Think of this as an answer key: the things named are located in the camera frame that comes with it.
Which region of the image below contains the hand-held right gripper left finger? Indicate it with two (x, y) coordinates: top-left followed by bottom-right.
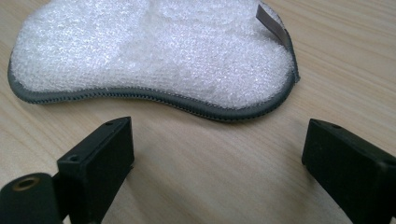
(56, 116), (135, 224)

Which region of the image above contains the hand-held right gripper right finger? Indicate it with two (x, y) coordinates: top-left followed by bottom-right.
(301, 118), (396, 224)

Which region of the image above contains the white scrubbing pad grey edge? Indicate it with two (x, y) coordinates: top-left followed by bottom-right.
(7, 0), (301, 123)

